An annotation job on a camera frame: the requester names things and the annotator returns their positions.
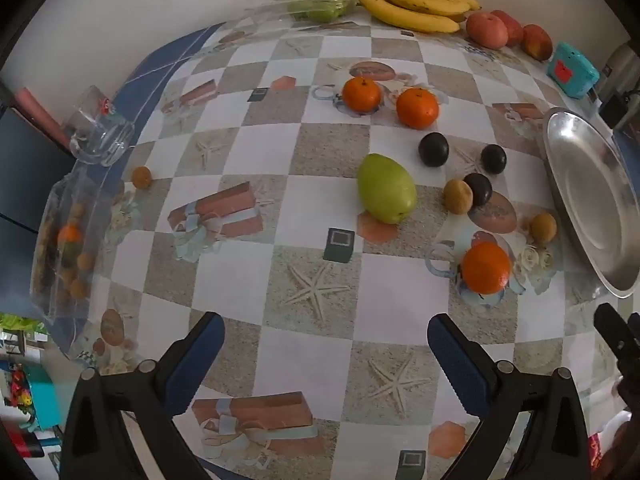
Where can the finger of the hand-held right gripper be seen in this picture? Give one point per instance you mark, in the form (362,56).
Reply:
(612,332)

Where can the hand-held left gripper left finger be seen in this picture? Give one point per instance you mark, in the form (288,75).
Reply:
(192,375)

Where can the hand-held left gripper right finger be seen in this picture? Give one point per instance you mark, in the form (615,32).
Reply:
(457,370)

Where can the orange mandarin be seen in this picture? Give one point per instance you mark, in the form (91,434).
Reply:
(485,267)
(361,94)
(417,108)

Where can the round stainless steel plate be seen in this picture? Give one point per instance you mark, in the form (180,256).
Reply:
(590,195)

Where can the green pear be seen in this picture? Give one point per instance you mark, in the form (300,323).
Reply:
(386,190)

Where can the dark purple plum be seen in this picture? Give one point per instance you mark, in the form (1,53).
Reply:
(479,189)
(493,159)
(433,149)

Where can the clear bag of small fruits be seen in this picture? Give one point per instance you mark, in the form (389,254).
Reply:
(70,240)

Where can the clear bag of green fruits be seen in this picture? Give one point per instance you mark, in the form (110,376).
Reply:
(317,5)

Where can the teal plastic stool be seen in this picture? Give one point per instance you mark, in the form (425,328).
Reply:
(42,392)

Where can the checkered printed tablecloth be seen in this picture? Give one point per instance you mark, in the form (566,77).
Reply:
(310,210)

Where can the teal box with red label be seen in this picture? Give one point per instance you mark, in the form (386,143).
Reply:
(575,72)

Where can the clear glass mug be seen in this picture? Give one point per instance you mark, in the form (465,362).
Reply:
(97,130)

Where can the dark furniture panel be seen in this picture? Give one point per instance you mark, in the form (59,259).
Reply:
(25,170)

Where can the dark red apple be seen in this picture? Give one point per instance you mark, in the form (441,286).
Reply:
(537,42)
(515,25)

